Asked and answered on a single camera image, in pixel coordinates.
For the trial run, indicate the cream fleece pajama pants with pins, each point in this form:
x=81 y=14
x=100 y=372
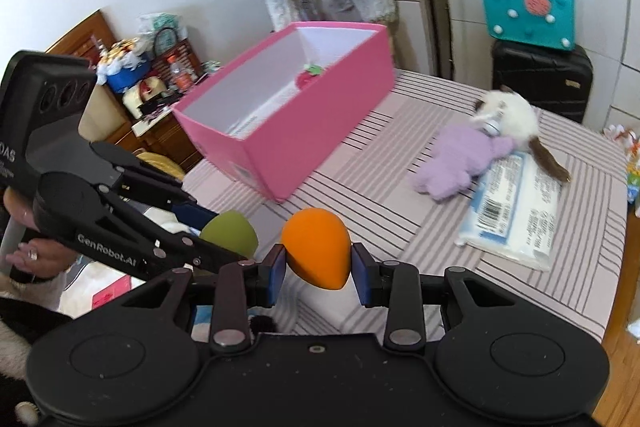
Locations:
x=360 y=2

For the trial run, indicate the person's left hand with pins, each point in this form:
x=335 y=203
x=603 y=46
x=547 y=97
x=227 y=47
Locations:
x=45 y=253

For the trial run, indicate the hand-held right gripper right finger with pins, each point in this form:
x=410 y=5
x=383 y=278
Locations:
x=361 y=276

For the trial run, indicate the person's left forearm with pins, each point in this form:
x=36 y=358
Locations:
x=30 y=312

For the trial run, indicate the yellow blanket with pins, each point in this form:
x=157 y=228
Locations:
x=160 y=164

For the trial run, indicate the woven basket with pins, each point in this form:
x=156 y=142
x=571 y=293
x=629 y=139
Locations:
x=160 y=64

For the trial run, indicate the black suitcase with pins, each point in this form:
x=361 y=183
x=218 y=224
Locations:
x=540 y=77

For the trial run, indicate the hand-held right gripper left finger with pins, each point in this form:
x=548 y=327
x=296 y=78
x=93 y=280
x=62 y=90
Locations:
x=277 y=276

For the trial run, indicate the red strawberry plush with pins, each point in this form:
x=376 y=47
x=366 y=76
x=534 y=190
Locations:
x=306 y=79

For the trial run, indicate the blue wet wipes pack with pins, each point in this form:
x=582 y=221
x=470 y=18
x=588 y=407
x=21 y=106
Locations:
x=520 y=217

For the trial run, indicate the green egg sponge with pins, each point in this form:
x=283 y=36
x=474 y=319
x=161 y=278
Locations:
x=230 y=232

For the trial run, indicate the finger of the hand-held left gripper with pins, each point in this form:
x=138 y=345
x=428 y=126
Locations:
x=200 y=252
x=150 y=179

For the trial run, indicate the purple plush toy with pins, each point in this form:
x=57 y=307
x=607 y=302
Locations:
x=455 y=157

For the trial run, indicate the colourful snack packets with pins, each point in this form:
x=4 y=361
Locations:
x=627 y=157

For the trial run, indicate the orange egg sponge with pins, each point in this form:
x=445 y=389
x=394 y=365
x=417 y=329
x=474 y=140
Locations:
x=315 y=247

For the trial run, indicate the wooden cabinet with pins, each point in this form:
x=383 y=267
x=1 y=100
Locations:
x=165 y=142

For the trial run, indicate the cream round object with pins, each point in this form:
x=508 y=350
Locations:
x=142 y=99

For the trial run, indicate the striped pink tablecloth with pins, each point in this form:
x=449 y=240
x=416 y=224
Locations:
x=390 y=187

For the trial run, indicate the white cat plush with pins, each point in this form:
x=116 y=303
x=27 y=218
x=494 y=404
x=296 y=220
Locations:
x=515 y=112

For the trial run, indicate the pink cardboard box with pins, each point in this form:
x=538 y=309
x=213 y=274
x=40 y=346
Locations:
x=300 y=132

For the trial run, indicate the green white tissue pack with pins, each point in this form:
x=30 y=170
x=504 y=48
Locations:
x=160 y=22

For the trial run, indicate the orange label plastic bottle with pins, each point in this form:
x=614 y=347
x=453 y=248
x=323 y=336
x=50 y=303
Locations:
x=180 y=77

